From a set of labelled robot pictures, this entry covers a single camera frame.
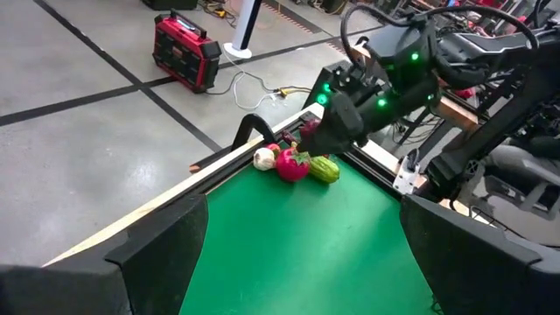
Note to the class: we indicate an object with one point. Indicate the red tomato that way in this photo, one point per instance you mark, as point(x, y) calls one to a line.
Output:
point(292, 165)

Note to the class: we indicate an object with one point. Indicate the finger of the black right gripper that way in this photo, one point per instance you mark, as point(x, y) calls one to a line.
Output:
point(326, 144)

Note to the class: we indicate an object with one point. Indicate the white black floor stand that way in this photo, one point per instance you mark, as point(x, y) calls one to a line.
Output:
point(242, 26)

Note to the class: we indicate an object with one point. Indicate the white garlic bulb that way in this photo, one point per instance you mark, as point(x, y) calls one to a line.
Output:
point(263, 159)

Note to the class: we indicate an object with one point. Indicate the black table frame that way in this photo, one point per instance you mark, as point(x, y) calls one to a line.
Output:
point(232, 168)

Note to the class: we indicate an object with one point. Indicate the red black power box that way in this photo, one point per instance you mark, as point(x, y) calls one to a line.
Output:
point(184, 52)

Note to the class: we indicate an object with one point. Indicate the dark red pepper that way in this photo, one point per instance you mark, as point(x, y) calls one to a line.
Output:
point(310, 129)

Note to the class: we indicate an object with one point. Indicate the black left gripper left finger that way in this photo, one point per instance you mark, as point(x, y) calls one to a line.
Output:
point(162, 262)

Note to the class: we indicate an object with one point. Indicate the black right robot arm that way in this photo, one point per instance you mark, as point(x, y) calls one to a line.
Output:
point(503, 127)

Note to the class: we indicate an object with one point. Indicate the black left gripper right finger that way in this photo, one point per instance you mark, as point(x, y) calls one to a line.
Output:
point(464, 262)

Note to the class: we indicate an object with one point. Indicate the green striped cucumber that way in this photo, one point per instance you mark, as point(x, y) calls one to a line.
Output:
point(324, 170)

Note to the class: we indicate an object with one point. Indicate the white metal bracket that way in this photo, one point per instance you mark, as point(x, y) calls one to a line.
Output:
point(407, 177)

